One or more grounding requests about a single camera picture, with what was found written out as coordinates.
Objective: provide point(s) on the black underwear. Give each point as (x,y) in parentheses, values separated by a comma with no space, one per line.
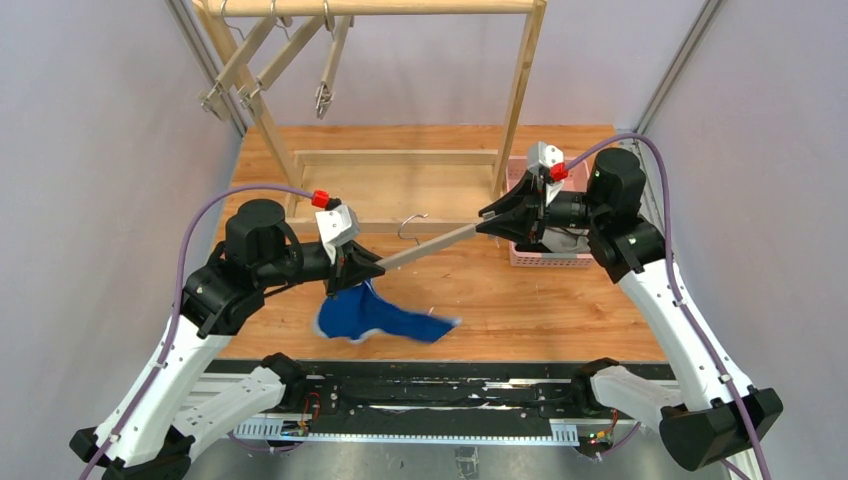
(532,248)

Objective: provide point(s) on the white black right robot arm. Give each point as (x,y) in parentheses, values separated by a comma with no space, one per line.
(716,411)

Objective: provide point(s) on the wooden hanger with blue underwear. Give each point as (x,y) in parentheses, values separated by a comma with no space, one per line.
(429,234)

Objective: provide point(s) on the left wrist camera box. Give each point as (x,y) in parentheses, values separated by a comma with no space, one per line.
(336,227)

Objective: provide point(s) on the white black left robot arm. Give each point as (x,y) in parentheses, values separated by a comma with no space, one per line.
(151,434)

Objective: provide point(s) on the blue underwear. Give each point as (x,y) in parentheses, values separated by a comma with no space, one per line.
(357,313)

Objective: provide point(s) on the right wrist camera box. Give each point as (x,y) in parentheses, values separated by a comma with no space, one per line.
(546,163)

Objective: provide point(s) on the wooden hanger with grey underwear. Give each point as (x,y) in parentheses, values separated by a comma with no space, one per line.
(339,27)

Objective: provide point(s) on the wooden clothes rack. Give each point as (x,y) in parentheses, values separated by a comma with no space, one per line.
(426,105)

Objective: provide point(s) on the grey underwear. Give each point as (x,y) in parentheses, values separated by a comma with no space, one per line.
(566,241)

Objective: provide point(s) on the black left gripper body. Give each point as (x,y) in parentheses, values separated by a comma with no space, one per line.
(338,273)

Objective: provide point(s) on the wooden clip hanger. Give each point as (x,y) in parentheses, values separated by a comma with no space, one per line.
(250,91)

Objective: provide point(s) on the pink plastic basket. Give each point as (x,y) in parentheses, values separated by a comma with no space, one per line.
(577,181)

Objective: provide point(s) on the empty wooden hanger far left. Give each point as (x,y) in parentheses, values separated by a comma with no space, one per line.
(232,66)

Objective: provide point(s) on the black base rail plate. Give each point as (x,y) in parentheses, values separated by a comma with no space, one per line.
(422,402)

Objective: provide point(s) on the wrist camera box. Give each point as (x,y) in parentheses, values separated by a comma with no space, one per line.
(336,227)
(546,163)

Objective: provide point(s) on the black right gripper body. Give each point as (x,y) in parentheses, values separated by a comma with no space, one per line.
(538,216)

